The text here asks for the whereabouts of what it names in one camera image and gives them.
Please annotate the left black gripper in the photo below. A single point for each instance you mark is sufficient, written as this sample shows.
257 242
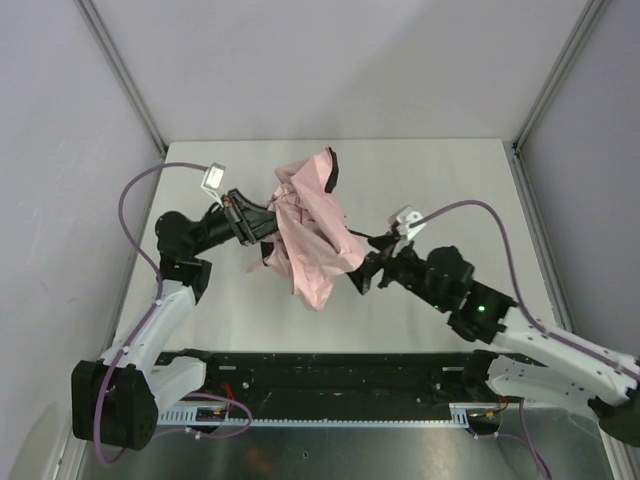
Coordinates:
240 221

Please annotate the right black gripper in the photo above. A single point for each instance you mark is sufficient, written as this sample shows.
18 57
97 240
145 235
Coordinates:
385 267

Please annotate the pink folding umbrella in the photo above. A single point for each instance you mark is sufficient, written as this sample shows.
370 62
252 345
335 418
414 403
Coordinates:
312 245

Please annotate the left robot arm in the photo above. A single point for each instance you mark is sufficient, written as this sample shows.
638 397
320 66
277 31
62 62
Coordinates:
118 398

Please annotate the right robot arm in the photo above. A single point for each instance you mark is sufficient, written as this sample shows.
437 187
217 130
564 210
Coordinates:
526 358

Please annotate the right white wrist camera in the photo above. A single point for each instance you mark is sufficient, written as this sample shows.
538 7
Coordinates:
406 223

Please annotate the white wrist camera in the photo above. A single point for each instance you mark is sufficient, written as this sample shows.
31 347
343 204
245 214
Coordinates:
406 223
213 177

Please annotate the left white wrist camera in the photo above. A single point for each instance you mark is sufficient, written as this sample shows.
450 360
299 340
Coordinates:
213 177

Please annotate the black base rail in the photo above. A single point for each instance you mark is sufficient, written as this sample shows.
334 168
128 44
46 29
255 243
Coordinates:
349 386

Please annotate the left aluminium frame post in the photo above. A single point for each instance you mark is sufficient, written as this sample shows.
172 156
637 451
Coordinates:
114 59

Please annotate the aluminium frame post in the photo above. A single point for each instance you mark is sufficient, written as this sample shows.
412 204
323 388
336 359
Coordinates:
578 38
114 59

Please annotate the white slotted cable duct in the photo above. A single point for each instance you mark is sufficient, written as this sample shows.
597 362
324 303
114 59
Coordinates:
202 415

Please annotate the right aluminium frame post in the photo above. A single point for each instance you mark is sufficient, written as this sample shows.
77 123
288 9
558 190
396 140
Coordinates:
578 38

